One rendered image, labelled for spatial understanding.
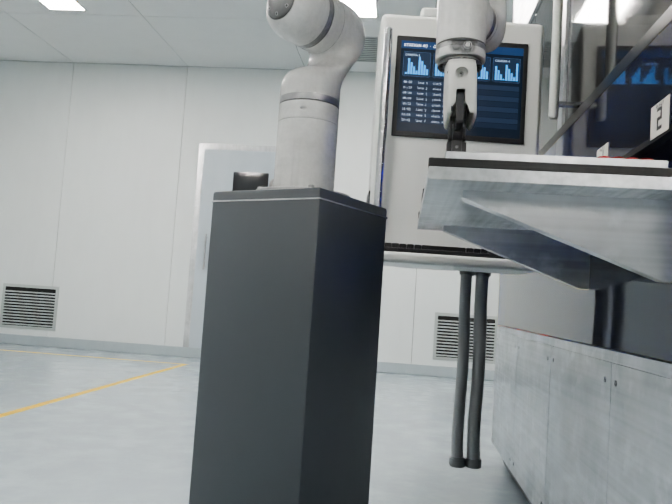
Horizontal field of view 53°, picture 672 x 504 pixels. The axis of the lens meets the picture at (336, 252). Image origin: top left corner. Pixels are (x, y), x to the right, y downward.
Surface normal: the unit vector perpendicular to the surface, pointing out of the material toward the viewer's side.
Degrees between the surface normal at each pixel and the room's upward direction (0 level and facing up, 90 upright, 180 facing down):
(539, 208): 90
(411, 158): 90
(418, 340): 90
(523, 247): 90
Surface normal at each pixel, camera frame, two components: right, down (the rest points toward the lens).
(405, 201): 0.01, -0.07
